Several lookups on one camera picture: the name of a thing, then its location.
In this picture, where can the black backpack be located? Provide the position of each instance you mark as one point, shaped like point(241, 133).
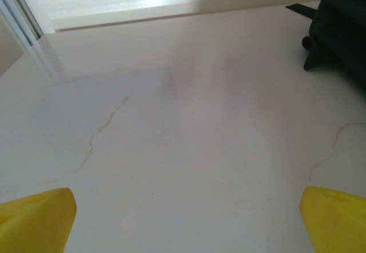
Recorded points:
point(343, 36)

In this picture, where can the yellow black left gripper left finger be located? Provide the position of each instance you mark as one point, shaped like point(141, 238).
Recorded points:
point(34, 224)

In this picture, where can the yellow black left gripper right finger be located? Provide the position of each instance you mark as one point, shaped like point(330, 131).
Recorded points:
point(337, 224)

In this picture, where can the aluminium frame post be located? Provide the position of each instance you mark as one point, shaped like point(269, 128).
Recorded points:
point(20, 16)

